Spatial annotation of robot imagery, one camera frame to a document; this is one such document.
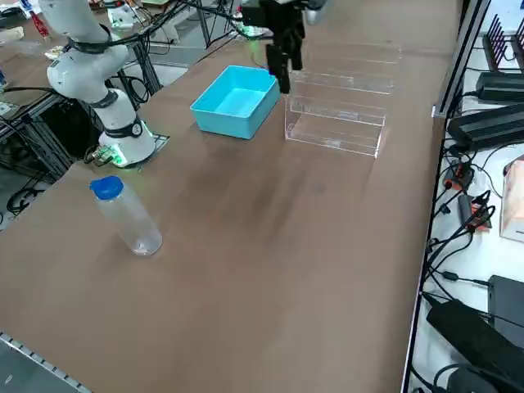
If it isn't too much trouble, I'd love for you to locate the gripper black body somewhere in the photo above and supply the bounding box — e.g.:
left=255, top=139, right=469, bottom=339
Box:
left=241, top=0, right=307, bottom=46

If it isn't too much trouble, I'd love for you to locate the clear acrylic tiered rack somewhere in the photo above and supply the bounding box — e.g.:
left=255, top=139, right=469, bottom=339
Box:
left=283, top=40, right=404, bottom=160

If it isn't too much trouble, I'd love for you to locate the black pronged rack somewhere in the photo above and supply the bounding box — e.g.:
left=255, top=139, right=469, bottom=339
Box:
left=482, top=14, right=524, bottom=74

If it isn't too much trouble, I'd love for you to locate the turquoise plastic bin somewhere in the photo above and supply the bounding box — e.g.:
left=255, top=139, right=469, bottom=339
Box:
left=189, top=64, right=282, bottom=141

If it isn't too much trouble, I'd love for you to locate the white device with green light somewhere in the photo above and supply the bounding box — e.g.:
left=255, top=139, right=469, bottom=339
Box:
left=106, top=4, right=143, bottom=30

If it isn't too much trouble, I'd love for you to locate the black power adapter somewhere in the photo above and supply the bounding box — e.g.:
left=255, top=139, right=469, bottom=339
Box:
left=447, top=102, right=524, bottom=151
left=425, top=298, right=524, bottom=384
left=477, top=71, right=524, bottom=103

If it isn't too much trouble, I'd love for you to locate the orange and black connector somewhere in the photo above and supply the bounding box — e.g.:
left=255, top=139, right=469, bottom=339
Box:
left=444, top=162, right=476, bottom=192
left=469, top=191, right=497, bottom=233

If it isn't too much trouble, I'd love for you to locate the clear bottle with blue cap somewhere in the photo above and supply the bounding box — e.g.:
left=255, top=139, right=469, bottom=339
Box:
left=88, top=175, right=164, bottom=258

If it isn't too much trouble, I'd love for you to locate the red and white packet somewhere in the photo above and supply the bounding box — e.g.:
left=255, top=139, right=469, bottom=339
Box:
left=29, top=7, right=53, bottom=41

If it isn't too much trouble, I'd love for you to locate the pink and white box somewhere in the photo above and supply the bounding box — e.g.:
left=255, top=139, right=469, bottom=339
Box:
left=499, top=155, right=524, bottom=243

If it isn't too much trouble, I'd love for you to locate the flat black box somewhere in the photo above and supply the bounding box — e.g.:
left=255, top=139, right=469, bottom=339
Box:
left=487, top=274, right=524, bottom=343

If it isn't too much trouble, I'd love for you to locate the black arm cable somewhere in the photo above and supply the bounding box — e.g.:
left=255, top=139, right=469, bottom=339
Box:
left=65, top=0, right=246, bottom=52

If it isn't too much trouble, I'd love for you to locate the aluminium frame post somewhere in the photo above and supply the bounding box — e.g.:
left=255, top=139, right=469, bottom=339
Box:
left=432, top=0, right=492, bottom=120

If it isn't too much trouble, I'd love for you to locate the black metal frame stand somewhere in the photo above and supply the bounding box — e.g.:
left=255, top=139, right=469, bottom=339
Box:
left=0, top=86, right=106, bottom=179

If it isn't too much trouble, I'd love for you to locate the metal table edge rail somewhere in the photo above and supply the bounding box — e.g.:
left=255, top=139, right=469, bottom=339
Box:
left=0, top=330, right=92, bottom=393

